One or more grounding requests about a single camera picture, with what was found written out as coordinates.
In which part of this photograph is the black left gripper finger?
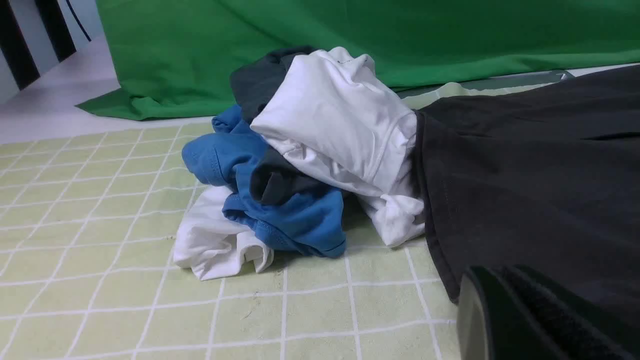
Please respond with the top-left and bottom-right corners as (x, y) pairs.
(456, 265), (640, 360)

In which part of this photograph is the dark gray long-sleeve top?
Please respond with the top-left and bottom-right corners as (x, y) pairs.
(413, 65), (640, 329)

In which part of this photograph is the blue crumpled garment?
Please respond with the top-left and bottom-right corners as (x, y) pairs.
(182, 105), (346, 258)

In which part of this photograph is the white crumpled garment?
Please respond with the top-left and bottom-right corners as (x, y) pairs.
(173, 47), (425, 281)

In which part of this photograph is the dark slate crumpled garment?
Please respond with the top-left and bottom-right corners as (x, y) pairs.
(230, 45), (345, 208)

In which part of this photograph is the green backdrop cloth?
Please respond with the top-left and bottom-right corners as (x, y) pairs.
(78, 0), (640, 121)

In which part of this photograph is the light green checkered tablecloth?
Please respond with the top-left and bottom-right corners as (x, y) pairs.
(0, 81), (571, 360)

